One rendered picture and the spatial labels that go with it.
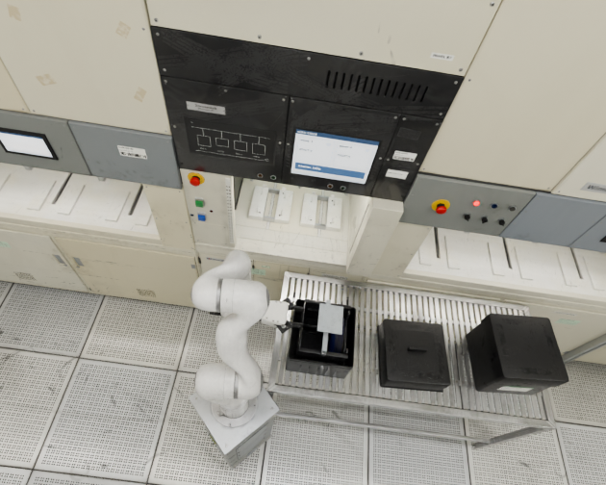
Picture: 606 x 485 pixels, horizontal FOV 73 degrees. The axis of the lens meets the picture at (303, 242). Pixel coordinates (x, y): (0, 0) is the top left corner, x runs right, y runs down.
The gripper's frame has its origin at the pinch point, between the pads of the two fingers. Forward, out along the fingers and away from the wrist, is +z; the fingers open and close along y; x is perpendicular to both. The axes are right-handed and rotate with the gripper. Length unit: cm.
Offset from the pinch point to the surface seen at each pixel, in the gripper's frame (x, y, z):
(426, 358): -20, 2, 60
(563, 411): -106, -9, 182
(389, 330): -19.6, -8.6, 42.8
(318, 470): -106, 43, 27
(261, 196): -15, -72, -28
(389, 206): 35, -36, 27
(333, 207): -15, -72, 11
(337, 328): 2.7, 3.7, 15.2
